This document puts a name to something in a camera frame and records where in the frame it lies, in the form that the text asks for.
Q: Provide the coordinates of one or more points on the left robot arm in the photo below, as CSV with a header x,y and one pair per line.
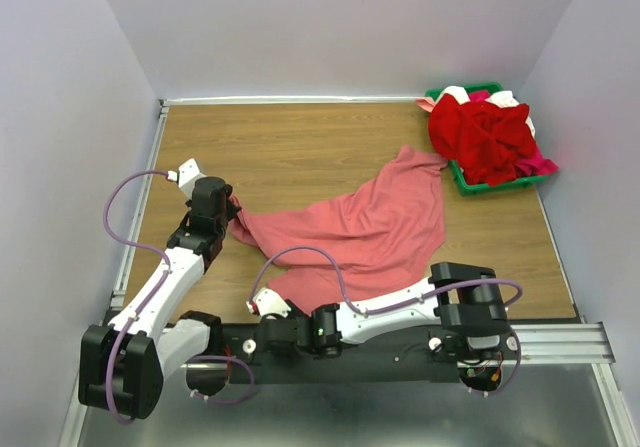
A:
x,y
124,363

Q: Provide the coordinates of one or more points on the green plastic bin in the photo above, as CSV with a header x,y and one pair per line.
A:
x,y
460,178

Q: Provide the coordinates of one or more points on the salmon pink t-shirt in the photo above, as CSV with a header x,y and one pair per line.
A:
x,y
372,242

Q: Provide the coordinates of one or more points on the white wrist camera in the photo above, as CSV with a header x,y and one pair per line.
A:
x,y
186,176
267,302

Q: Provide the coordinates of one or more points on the white garment in bin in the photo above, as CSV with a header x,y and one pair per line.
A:
x,y
502,99

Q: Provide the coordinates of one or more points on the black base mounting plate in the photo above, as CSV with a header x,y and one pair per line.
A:
x,y
424,353

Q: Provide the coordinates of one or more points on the magenta garment in bin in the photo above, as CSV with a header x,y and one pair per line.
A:
x,y
537,165

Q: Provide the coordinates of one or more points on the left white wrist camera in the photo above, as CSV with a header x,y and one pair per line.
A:
x,y
186,176

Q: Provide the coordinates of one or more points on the light pink garment in bin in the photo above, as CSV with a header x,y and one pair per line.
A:
x,y
426,103

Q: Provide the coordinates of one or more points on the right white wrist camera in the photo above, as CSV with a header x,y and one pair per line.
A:
x,y
267,302

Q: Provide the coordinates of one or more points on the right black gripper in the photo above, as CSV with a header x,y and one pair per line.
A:
x,y
294,314

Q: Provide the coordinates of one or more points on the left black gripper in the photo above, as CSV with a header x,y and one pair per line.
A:
x,y
232,209

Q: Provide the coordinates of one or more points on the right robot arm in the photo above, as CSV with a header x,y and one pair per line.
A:
x,y
463,299

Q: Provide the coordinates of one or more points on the red t-shirt in bin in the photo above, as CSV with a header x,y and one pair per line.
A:
x,y
485,140

